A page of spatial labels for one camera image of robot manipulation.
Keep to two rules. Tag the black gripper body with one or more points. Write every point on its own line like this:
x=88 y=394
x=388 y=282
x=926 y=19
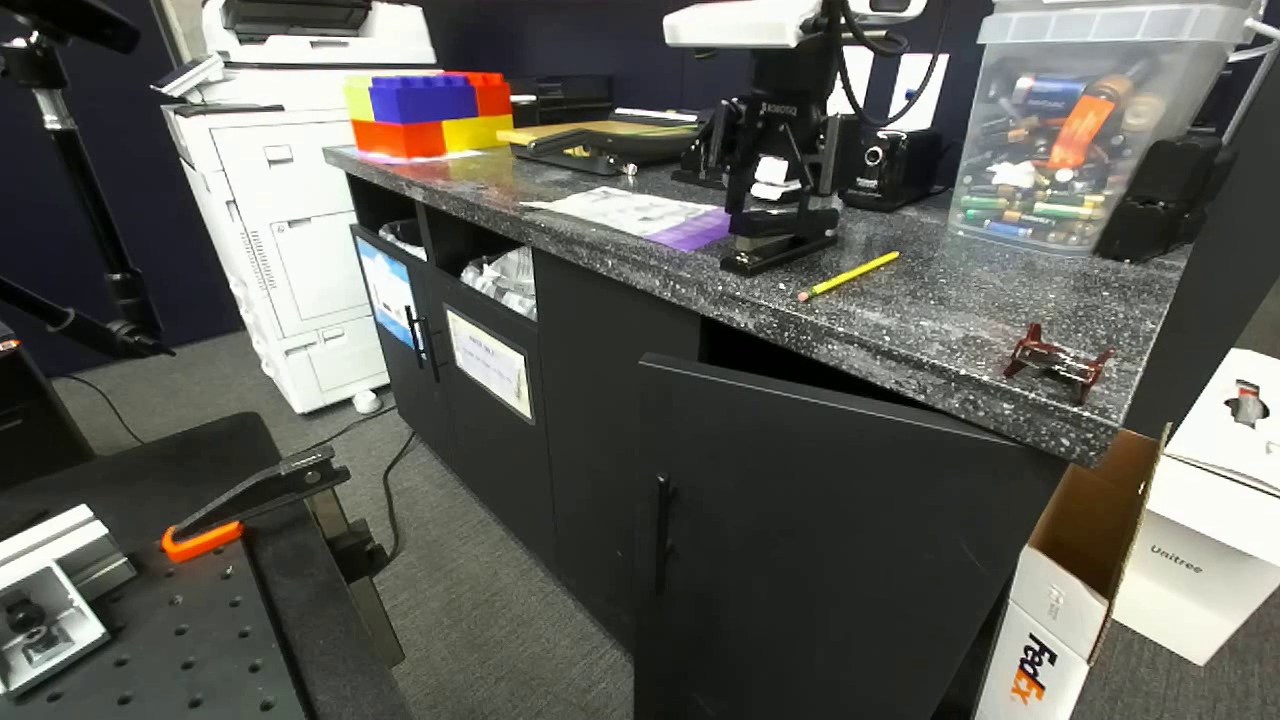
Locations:
x=790 y=105

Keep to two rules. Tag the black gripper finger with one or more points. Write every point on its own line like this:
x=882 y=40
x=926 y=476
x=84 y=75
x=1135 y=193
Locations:
x=816 y=187
x=739 y=182

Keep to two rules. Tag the black stapler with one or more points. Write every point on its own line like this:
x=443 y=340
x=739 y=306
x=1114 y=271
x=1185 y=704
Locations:
x=785 y=242

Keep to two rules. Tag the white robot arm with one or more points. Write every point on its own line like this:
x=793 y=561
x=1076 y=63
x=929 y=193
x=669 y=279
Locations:
x=743 y=21

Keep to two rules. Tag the black hole punch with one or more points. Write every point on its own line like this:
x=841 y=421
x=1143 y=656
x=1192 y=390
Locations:
x=702 y=147

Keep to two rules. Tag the purple sticky note pad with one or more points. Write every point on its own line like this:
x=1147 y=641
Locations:
x=693 y=228

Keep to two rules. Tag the black pencil sharpener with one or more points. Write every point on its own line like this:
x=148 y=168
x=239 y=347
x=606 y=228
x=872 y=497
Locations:
x=889 y=168

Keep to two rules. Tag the yellow pencil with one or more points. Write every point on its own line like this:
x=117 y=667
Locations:
x=850 y=273

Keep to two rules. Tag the white paper sheet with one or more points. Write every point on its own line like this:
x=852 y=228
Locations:
x=608 y=209

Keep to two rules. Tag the yellow notepad on black tray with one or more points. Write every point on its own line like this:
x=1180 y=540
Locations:
x=602 y=136

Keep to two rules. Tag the black low tray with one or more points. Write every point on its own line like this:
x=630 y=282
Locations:
x=562 y=100

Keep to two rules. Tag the crumpled clear plastic bag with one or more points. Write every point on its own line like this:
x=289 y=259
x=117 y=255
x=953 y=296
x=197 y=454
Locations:
x=500 y=282

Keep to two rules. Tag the red toy building block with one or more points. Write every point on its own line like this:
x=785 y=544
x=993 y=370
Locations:
x=488 y=93

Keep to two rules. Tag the wide yellow toy building block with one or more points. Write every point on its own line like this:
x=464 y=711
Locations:
x=479 y=132

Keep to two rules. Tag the black cabinet with granite top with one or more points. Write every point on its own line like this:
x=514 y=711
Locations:
x=587 y=401

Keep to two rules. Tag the clear plastic bin of markers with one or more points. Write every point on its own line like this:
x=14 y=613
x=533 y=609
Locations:
x=1085 y=132

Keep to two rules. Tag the small red metal clip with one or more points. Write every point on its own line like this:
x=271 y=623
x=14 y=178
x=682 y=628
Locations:
x=1055 y=357

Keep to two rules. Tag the blue toy building block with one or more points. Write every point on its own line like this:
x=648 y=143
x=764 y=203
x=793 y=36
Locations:
x=421 y=97

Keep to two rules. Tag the orange toy building block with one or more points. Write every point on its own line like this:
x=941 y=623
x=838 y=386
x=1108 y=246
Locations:
x=397 y=136

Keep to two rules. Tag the black box-shaped device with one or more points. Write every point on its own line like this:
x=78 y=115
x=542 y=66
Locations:
x=1166 y=193

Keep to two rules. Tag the blue and white label sheet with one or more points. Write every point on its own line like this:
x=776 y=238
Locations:
x=386 y=288

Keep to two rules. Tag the black cabinet door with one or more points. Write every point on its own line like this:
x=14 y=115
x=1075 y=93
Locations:
x=826 y=561

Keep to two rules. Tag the small yellow toy building block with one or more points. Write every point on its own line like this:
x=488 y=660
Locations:
x=356 y=97

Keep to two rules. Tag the white office printer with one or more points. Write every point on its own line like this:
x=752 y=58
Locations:
x=295 y=242

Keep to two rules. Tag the fedex cardboard box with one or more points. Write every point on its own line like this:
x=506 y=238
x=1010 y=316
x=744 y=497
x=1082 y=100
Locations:
x=1062 y=602

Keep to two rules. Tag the white box with penguin print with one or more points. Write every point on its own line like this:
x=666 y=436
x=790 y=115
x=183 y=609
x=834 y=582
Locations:
x=1205 y=520

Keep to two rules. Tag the black tripod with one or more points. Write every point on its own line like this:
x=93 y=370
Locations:
x=81 y=203

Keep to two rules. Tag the black perforated breadboard table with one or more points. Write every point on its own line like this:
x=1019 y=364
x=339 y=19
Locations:
x=201 y=625

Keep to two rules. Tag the white wall plate with dot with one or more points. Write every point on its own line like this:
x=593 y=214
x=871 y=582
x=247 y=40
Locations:
x=929 y=88

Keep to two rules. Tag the silver aluminium bracket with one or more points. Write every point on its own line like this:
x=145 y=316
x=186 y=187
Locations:
x=47 y=593

